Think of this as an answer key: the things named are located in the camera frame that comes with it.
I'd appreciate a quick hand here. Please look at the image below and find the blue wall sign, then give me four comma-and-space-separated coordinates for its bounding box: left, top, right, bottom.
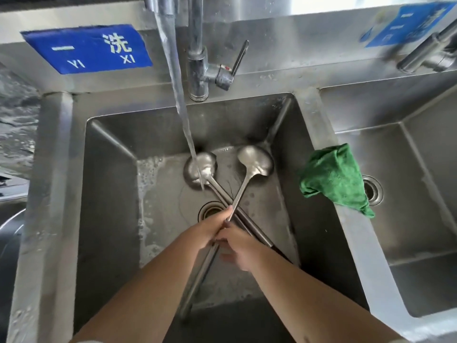
360, 1, 457, 49
20, 24, 154, 75

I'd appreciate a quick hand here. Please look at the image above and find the green cleaning cloth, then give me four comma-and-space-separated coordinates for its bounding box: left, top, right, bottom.
299, 143, 376, 219

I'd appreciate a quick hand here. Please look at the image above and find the stainless steel double sink unit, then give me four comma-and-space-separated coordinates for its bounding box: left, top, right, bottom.
7, 0, 457, 343

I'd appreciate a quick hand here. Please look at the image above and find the person's left forearm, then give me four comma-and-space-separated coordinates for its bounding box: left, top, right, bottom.
70, 225, 215, 343

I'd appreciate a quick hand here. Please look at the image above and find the steel ladle with dark handle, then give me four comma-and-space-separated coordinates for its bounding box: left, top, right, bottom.
183, 151, 291, 263

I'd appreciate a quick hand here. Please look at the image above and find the round sink drain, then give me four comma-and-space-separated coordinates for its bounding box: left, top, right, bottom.
197, 201, 229, 225

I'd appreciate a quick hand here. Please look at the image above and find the person's right forearm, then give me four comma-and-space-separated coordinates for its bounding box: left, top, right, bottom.
250, 253, 406, 343

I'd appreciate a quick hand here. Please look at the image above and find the stainless steel basin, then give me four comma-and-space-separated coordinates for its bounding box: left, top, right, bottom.
0, 196, 27, 343

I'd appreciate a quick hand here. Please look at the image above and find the chrome faucet lever handle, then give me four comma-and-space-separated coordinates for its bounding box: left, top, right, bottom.
230, 40, 250, 77

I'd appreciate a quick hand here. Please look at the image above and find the all steel ladle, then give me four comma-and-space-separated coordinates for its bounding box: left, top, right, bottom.
177, 145, 275, 320

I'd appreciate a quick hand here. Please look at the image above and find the chrome sink faucet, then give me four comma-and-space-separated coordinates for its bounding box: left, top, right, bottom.
144, 0, 236, 102
396, 19, 457, 74

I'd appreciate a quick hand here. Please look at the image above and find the person's right hand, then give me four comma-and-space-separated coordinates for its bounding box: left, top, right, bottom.
214, 226, 268, 272

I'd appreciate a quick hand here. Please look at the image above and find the round sink drain strainer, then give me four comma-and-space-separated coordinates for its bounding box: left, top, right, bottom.
361, 175, 385, 207

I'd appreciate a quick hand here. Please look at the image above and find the running water stream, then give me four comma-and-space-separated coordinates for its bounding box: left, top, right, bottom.
154, 9, 206, 191

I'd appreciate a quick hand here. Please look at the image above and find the person's left hand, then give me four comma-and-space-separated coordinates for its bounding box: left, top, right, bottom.
189, 206, 235, 252

